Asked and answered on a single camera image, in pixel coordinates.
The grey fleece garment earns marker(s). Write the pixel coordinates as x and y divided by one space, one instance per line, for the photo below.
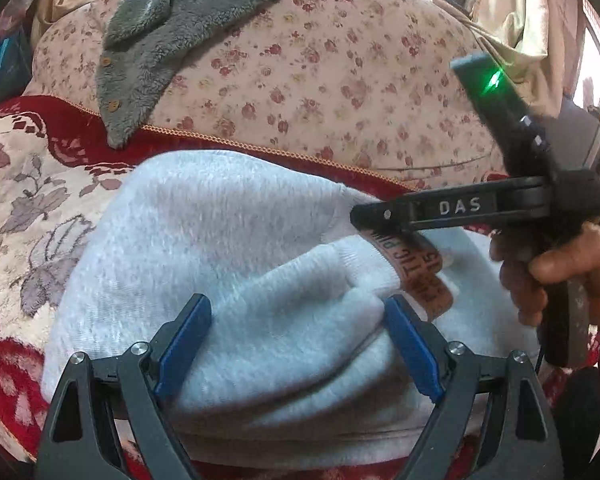
144 46

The light grey sweatpants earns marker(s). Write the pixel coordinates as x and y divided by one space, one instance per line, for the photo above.
296 371

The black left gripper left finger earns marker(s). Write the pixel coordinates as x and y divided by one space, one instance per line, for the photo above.
80 439

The right hand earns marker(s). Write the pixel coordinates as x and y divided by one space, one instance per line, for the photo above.
526 282

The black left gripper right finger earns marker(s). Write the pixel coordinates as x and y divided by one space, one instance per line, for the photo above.
518 438

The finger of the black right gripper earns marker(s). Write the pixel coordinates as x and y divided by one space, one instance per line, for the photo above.
495 204

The pink floral quilt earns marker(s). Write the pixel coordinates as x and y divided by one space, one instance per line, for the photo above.
367 83

